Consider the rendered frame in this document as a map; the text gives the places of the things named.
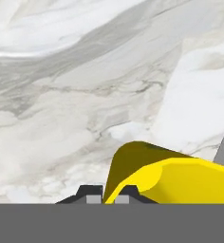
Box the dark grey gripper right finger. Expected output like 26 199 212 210
113 184 159 205

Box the yellow cup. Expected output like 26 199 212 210
103 140 224 205

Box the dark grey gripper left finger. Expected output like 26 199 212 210
55 184 104 205

